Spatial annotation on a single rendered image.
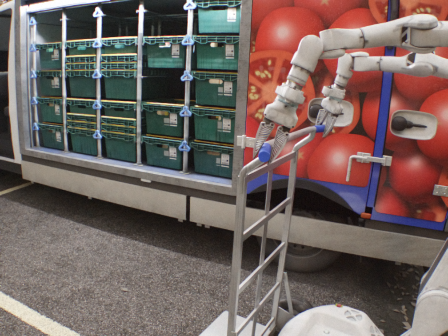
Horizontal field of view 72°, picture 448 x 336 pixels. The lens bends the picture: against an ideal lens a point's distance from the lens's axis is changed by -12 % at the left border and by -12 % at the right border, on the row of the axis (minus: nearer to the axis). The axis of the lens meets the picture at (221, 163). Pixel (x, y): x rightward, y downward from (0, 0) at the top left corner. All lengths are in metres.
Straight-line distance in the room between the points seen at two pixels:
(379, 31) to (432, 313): 0.96
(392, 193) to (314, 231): 0.60
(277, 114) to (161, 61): 1.92
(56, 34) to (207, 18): 2.07
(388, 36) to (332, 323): 1.31
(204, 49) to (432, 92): 1.61
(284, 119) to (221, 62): 1.63
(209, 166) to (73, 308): 1.44
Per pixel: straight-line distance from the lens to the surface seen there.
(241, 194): 1.23
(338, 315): 1.81
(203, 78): 2.67
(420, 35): 1.09
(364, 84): 2.24
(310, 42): 1.02
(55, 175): 3.62
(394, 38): 1.10
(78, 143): 3.52
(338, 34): 1.05
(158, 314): 2.28
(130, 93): 3.03
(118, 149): 3.19
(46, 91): 3.80
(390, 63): 1.54
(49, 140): 3.84
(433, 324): 1.41
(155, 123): 2.90
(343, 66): 1.60
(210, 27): 2.68
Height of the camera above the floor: 1.45
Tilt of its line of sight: 15 degrees down
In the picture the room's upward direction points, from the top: 3 degrees clockwise
